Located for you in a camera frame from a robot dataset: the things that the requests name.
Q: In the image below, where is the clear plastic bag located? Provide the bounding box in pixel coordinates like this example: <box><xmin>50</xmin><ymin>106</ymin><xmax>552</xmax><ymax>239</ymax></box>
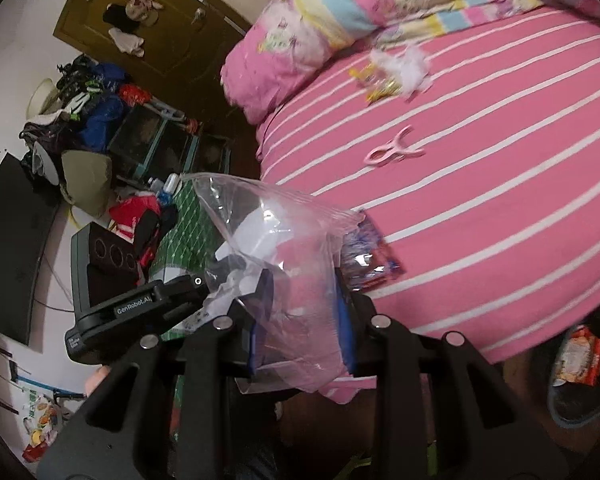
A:
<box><xmin>182</xmin><ymin>171</ymin><xmax>368</xmax><ymax>395</ymax></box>

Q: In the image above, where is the red package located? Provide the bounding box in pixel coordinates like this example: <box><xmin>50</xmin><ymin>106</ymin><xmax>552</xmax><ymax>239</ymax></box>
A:
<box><xmin>117</xmin><ymin>84</ymin><xmax>153</xmax><ymax>106</ymax></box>

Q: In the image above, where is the white round basin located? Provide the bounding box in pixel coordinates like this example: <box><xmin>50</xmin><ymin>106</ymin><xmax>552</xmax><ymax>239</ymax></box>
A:
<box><xmin>26</xmin><ymin>77</ymin><xmax>61</xmax><ymax>117</ymax></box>

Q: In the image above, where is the person's left hand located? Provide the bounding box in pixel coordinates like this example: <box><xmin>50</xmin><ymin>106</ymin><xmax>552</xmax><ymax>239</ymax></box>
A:
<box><xmin>84</xmin><ymin>366</ymin><xmax>112</xmax><ymax>397</ymax></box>

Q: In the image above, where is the pink striped bed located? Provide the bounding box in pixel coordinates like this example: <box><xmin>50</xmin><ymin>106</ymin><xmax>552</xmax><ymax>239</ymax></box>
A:
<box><xmin>255</xmin><ymin>7</ymin><xmax>600</xmax><ymax>403</ymax></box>

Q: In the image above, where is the pink clothes peg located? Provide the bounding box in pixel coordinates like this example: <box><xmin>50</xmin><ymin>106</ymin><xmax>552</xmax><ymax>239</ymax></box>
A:
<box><xmin>364</xmin><ymin>126</ymin><xmax>427</xmax><ymax>167</ymax></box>

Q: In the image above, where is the dark fur-lined jacket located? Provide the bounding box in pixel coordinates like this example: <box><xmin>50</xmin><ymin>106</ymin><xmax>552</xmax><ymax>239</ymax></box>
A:
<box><xmin>20</xmin><ymin>115</ymin><xmax>81</xmax><ymax>186</ymax></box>

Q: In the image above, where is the pastel striped cartoon quilt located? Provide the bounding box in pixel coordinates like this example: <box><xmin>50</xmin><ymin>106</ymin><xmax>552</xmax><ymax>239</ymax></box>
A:
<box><xmin>220</xmin><ymin>0</ymin><xmax>600</xmax><ymax>126</ymax></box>

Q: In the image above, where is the storage rack with dark bins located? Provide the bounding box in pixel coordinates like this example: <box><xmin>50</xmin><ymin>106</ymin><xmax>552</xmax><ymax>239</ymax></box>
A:
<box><xmin>107</xmin><ymin>100</ymin><xmax>231</xmax><ymax>181</ymax></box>

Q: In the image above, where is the pink cap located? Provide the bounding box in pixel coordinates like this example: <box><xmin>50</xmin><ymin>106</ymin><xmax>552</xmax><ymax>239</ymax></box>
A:
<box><xmin>125</xmin><ymin>0</ymin><xmax>165</xmax><ymax>28</ymax></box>

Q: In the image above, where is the white hanging cloth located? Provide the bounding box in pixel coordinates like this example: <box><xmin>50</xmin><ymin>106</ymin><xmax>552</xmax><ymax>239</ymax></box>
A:
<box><xmin>108</xmin><ymin>27</ymin><xmax>146</xmax><ymax>58</ymax></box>

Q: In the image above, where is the white crumpled cloth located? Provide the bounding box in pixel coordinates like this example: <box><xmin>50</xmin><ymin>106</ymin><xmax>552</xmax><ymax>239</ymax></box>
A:
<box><xmin>370</xmin><ymin>45</ymin><xmax>433</xmax><ymax>98</ymax></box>

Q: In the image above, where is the red snack bag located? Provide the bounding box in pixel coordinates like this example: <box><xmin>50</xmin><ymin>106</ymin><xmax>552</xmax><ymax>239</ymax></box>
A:
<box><xmin>555</xmin><ymin>325</ymin><xmax>600</xmax><ymax>387</ymax></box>

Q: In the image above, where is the brown wooden door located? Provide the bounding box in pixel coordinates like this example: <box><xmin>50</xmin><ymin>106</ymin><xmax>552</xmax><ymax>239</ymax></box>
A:
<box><xmin>52</xmin><ymin>0</ymin><xmax>253</xmax><ymax>106</ymax></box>

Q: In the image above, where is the pile of colourful toys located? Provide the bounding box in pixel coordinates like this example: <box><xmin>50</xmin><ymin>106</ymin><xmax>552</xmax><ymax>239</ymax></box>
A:
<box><xmin>22</xmin><ymin>390</ymin><xmax>76</xmax><ymax>463</ymax></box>

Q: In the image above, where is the black flat television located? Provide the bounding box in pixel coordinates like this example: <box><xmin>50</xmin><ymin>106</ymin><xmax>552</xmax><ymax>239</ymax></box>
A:
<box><xmin>0</xmin><ymin>152</ymin><xmax>63</xmax><ymax>347</ymax></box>

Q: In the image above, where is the blue candy wrapper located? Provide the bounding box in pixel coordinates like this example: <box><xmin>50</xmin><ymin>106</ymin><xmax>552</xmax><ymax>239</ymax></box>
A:
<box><xmin>342</xmin><ymin>209</ymin><xmax>406</xmax><ymax>292</ymax></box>

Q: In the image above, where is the black hat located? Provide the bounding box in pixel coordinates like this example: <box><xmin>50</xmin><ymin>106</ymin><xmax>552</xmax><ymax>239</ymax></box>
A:
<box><xmin>102</xmin><ymin>4</ymin><xmax>136</xmax><ymax>31</ymax></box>

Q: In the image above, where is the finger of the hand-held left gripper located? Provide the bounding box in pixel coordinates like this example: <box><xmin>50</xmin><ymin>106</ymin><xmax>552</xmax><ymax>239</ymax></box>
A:
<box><xmin>200</xmin><ymin>247</ymin><xmax>263</xmax><ymax>311</ymax></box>

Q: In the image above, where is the dark trash bin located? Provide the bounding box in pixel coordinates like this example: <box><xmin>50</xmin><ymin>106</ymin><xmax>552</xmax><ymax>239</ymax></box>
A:
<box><xmin>546</xmin><ymin>324</ymin><xmax>600</xmax><ymax>429</ymax></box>

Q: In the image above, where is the olive green cushion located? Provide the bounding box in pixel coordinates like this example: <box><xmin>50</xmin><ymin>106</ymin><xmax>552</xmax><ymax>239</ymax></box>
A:
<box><xmin>60</xmin><ymin>150</ymin><xmax>115</xmax><ymax>218</ymax></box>

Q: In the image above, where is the pile of blue bags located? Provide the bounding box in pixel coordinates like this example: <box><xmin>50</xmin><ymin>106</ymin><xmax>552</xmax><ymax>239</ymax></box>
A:
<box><xmin>55</xmin><ymin>55</ymin><xmax>131</xmax><ymax>153</ymax></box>

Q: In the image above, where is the black cloth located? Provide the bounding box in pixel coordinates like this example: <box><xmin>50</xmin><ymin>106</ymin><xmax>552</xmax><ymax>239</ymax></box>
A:
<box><xmin>135</xmin><ymin>207</ymin><xmax>178</xmax><ymax>268</ymax></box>

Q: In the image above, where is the red striped garment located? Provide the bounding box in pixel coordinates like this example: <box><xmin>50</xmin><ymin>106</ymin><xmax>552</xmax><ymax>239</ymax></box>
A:
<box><xmin>109</xmin><ymin>195</ymin><xmax>163</xmax><ymax>246</ymax></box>

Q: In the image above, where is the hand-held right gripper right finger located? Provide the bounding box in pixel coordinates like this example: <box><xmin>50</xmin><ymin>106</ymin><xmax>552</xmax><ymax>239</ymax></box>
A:
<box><xmin>330</xmin><ymin>267</ymin><xmax>571</xmax><ymax>480</ymax></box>

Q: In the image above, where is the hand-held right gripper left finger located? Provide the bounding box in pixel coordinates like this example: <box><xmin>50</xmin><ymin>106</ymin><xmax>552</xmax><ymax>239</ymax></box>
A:
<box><xmin>37</xmin><ymin>265</ymin><xmax>281</xmax><ymax>480</ymax></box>

